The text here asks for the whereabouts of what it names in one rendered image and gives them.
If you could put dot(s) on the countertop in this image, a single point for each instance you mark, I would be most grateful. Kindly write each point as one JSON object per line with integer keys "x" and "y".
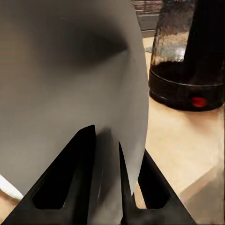
{"x": 187, "y": 146}

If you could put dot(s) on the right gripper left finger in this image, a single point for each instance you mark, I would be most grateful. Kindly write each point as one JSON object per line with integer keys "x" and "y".
{"x": 61, "y": 195}

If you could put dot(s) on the paper coffee filter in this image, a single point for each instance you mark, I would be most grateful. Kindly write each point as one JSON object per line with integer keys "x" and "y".
{"x": 66, "y": 65}

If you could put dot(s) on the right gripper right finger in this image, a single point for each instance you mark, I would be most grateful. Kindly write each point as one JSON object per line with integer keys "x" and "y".
{"x": 163, "y": 205}

